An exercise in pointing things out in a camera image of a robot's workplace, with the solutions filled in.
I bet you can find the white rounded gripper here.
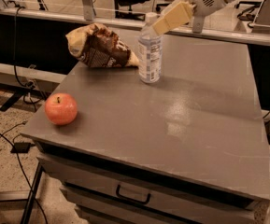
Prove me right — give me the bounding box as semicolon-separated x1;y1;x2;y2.
152;0;226;35

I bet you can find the black floor cable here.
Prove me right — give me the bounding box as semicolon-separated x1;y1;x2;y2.
0;123;50;224

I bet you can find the red apple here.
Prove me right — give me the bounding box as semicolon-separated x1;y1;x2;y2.
44;93;78;125

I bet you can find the metal railing post right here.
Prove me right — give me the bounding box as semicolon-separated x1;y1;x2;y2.
192;16;205;34

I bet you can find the black drawer handle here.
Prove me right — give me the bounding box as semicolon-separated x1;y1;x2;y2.
115;185;151;205

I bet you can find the metal railing post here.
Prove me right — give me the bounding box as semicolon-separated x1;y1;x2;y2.
82;0;95;21
192;16;205;34

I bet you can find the clear plastic water bottle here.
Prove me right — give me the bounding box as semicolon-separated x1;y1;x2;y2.
138;12;163;84

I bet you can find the grey drawer cabinet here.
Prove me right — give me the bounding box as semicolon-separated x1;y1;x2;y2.
22;35;270;224

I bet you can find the black power adapter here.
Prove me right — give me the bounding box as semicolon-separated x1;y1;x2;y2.
11;142;34;154

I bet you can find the brown chip bag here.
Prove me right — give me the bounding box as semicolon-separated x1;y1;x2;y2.
65;23;139;68

